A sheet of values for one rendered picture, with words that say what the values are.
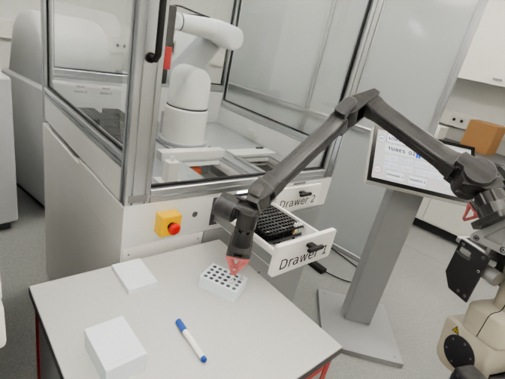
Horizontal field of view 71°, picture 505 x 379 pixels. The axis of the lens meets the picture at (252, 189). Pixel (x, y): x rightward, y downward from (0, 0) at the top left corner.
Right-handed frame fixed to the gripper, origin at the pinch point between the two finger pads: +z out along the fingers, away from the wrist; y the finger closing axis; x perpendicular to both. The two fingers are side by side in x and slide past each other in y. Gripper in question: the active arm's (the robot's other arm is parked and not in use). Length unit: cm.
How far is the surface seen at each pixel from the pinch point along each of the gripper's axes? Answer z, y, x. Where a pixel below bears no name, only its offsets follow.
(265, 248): -4.1, -8.9, 8.1
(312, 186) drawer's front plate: -9, -64, 27
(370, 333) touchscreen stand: 78, -81, 89
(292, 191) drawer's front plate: -8, -54, 17
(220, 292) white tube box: 6.6, 3.2, -2.3
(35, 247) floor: 87, -98, -123
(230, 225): -2.2, -21.3, -4.6
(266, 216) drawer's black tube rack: -6.1, -27.1, 7.1
